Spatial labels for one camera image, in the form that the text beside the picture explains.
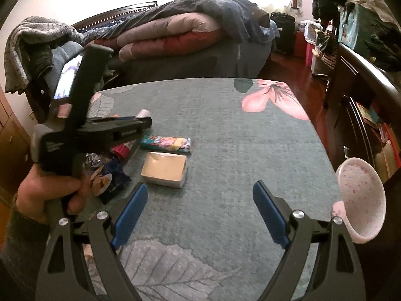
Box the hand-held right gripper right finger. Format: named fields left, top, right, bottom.
left=252, top=180, right=368, bottom=301

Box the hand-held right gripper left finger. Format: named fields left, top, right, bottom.
left=34, top=182, right=149, bottom=301

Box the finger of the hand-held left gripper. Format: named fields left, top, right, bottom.
left=89, top=114, right=153, bottom=147
left=69, top=44, right=114, bottom=123

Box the pink speckled bin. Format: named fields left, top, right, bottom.
left=332, top=157, right=386, bottom=244

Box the person's left forearm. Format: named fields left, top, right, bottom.
left=0, top=201, right=54, bottom=292

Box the person's left hand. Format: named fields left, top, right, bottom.
left=17, top=169, right=91, bottom=226

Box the red snack wrapper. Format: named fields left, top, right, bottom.
left=111, top=142, right=138, bottom=160

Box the silver foil wrapper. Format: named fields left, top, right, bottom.
left=83, top=152, right=109, bottom=170

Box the blue-grey fleece robe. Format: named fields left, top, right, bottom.
left=47, top=42, right=85, bottom=80

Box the dark blue snack bag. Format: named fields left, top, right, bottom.
left=91, top=160, right=132, bottom=205

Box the colourful small packet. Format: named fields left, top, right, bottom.
left=139, top=135, right=191, bottom=155

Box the wooden wardrobe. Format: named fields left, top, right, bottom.
left=0, top=85, right=33, bottom=203

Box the dark padded jacket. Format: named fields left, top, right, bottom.
left=27, top=45, right=54, bottom=123

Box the orange box on dark boxes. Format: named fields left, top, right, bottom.
left=140, top=151, right=188, bottom=189

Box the leaf printed grey tablecloth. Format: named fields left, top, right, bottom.
left=75, top=77, right=345, bottom=301

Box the pink folded quilt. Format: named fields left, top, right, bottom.
left=118, top=12, right=221, bottom=63

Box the dark wooden bed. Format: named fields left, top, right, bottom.
left=71, top=2, right=273, bottom=87

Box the blue quilt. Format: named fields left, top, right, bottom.
left=94, top=0, right=270, bottom=43

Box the row of books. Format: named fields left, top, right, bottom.
left=355, top=102, right=397, bottom=154

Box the dark wooden dresser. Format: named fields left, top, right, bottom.
left=324, top=42, right=401, bottom=182

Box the red plastic container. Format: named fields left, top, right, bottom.
left=305, top=42, right=316, bottom=68

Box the striped bag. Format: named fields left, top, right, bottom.
left=315, top=42, right=337, bottom=76

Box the black suitcase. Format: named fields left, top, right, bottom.
left=270, top=12, right=296, bottom=56

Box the clear plastic storage box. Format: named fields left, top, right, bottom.
left=301, top=20, right=323, bottom=43

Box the pile of dark clothes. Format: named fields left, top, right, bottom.
left=368, top=33, right=401, bottom=72

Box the teal storage box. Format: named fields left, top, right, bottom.
left=338, top=5, right=387, bottom=52

